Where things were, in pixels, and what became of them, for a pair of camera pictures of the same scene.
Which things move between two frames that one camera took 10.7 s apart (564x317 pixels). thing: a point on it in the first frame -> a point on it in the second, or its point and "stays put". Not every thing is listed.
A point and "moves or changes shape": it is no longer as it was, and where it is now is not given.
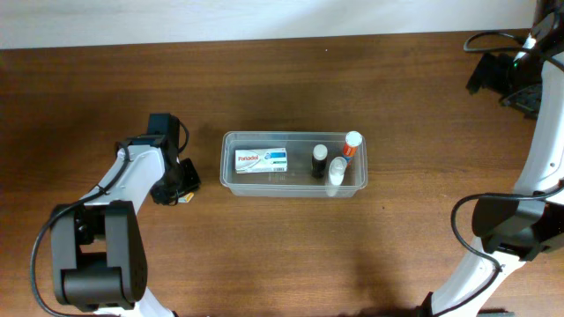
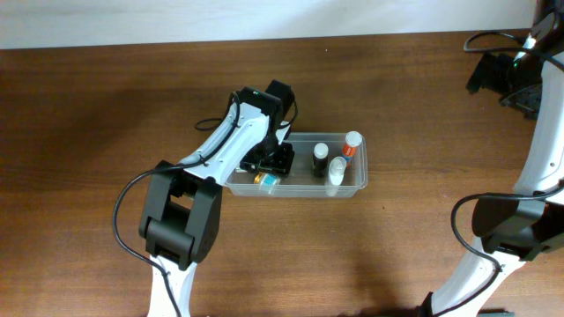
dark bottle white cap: [319, 161] stays put
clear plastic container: [293, 164] stays put
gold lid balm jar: [187, 198] moves or changes shape
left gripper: [194, 183] -> [283, 166]
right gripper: [488, 75] stays put
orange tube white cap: [352, 140] stays put
